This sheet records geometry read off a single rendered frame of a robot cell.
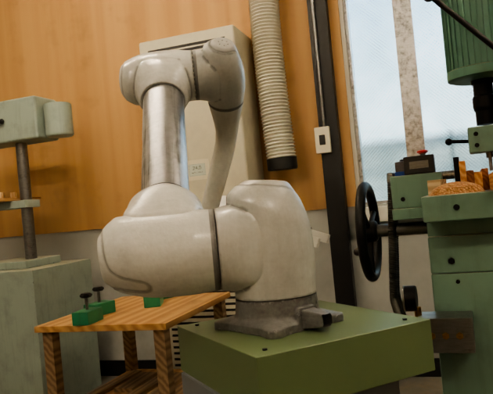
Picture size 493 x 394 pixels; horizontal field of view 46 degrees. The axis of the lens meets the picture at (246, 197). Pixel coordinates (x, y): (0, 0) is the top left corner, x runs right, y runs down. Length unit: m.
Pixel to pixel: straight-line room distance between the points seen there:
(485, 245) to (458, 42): 0.54
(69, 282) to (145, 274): 2.19
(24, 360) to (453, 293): 2.19
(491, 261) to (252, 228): 0.66
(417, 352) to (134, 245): 0.52
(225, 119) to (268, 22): 1.44
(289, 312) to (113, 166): 2.50
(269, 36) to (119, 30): 0.97
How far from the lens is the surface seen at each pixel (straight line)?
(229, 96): 1.56
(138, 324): 2.18
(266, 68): 2.94
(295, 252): 1.03
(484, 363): 1.53
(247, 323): 1.06
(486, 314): 1.50
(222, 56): 1.50
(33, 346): 3.06
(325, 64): 2.98
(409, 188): 1.63
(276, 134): 2.88
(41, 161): 3.72
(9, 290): 3.09
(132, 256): 1.03
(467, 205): 1.40
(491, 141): 1.66
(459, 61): 1.65
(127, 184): 3.39
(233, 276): 1.03
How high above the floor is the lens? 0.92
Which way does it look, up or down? 1 degrees up
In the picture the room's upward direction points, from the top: 5 degrees counter-clockwise
